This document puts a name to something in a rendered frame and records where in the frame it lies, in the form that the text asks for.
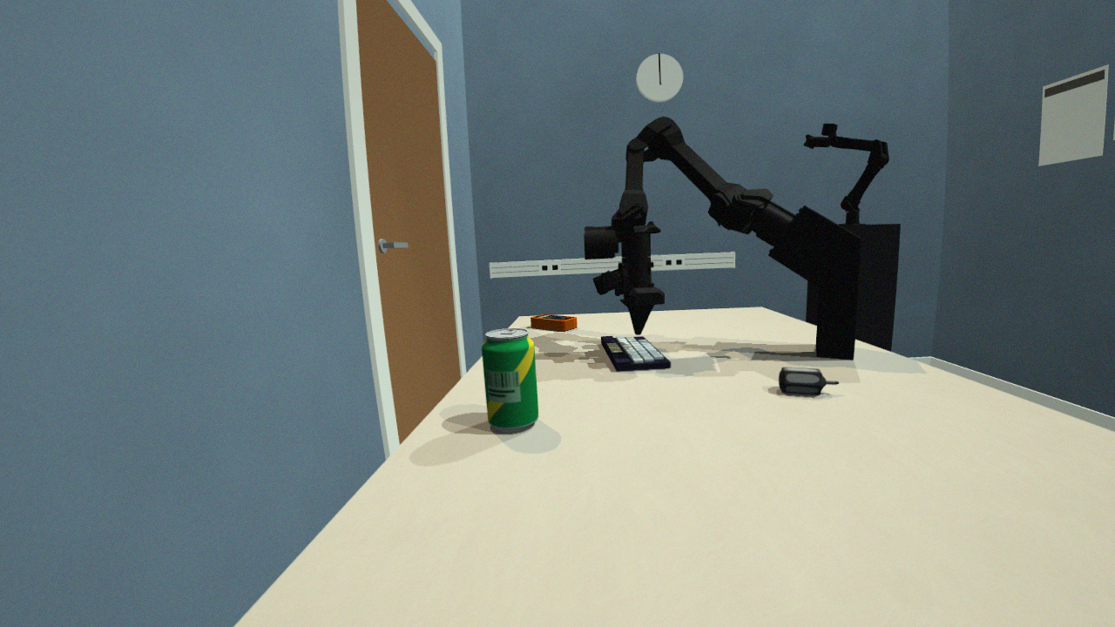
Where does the orange digital multimeter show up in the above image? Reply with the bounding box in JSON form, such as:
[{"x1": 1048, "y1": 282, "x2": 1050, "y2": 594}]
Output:
[{"x1": 530, "y1": 314, "x2": 578, "y2": 332}]

